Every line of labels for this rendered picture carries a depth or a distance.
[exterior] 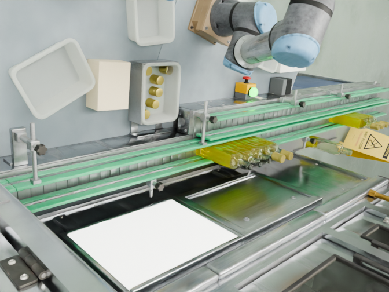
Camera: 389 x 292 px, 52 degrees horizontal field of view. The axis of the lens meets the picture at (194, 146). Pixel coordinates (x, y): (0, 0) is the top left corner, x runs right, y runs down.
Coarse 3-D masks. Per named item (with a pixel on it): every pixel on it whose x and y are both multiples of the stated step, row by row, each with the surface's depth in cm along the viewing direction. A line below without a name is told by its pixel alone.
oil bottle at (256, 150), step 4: (236, 140) 164; (236, 144) 159; (240, 144) 159; (244, 144) 159; (248, 144) 159; (248, 148) 155; (252, 148) 155; (256, 148) 155; (252, 152) 154; (256, 152) 154; (260, 152) 155; (256, 156) 154
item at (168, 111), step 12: (144, 72) 137; (156, 72) 149; (180, 72) 148; (144, 84) 138; (168, 84) 152; (144, 96) 140; (168, 96) 154; (144, 108) 141; (168, 108) 155; (144, 120) 142; (156, 120) 147; (168, 120) 151
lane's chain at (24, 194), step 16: (368, 112) 271; (288, 128) 205; (304, 128) 216; (160, 160) 148; (176, 160) 154; (16, 176) 111; (96, 176) 130; (112, 176) 135; (16, 192) 113; (32, 192) 116; (48, 192) 119
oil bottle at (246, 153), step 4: (220, 144) 158; (224, 144) 158; (228, 144) 158; (232, 144) 159; (232, 148) 154; (236, 148) 154; (240, 148) 155; (244, 148) 155; (240, 152) 151; (244, 152) 150; (248, 152) 151; (244, 156) 150; (248, 156) 150; (252, 156) 152
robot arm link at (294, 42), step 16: (304, 0) 100; (288, 16) 102; (304, 16) 99; (320, 16) 99; (240, 32) 141; (272, 32) 108; (288, 32) 100; (304, 32) 99; (320, 32) 100; (240, 48) 136; (256, 48) 122; (272, 48) 106; (288, 48) 101; (304, 48) 99; (224, 64) 144; (240, 64) 138; (256, 64) 139; (288, 64) 109; (304, 64) 105
